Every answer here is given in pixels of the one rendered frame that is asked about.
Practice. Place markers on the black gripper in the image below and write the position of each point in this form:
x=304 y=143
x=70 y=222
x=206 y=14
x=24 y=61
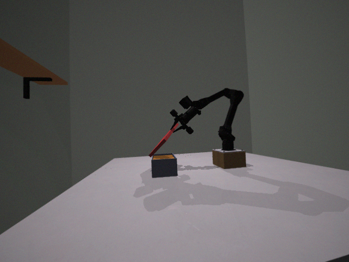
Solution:
x=185 y=118

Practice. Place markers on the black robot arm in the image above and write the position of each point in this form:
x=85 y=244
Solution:
x=225 y=131

